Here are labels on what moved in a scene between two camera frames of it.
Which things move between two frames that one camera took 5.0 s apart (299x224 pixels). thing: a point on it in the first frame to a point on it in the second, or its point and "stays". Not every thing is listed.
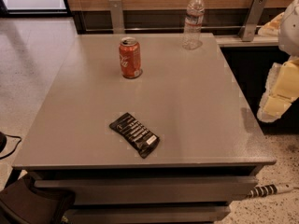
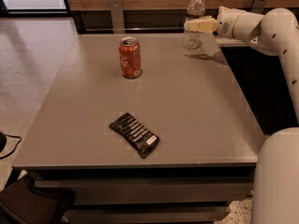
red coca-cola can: x=130 y=58 stays
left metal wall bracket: x=118 y=19 stays
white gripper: x=290 y=28 to x=224 y=22
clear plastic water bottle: x=195 y=13 stays
